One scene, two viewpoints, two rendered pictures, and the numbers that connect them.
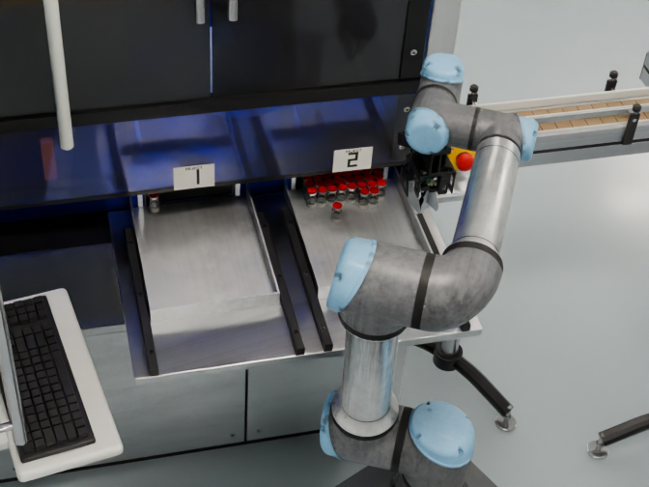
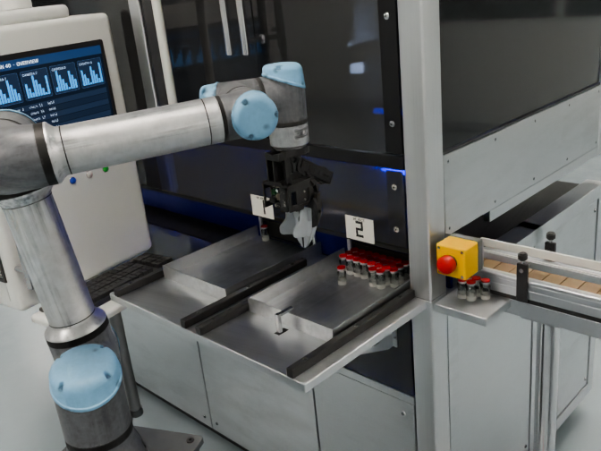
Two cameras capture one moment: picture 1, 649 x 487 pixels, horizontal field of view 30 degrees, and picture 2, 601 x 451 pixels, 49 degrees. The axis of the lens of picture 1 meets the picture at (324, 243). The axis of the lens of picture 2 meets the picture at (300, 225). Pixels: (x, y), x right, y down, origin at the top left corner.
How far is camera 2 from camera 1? 2.06 m
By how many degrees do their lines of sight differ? 56
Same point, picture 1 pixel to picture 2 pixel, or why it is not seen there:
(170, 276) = (211, 266)
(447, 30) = (415, 103)
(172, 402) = (275, 419)
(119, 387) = (245, 383)
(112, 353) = not seen: hidden behind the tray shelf
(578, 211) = not seen: outside the picture
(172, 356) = (139, 293)
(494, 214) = (101, 123)
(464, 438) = (75, 379)
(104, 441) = not seen: hidden behind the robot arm
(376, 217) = (369, 293)
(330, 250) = (307, 294)
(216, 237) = (266, 261)
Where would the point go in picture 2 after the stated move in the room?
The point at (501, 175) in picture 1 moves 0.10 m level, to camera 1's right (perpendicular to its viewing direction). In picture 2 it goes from (160, 109) to (181, 117)
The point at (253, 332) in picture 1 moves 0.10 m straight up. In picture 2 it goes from (189, 306) to (181, 268)
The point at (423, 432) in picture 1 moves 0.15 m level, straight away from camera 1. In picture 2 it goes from (64, 357) to (151, 334)
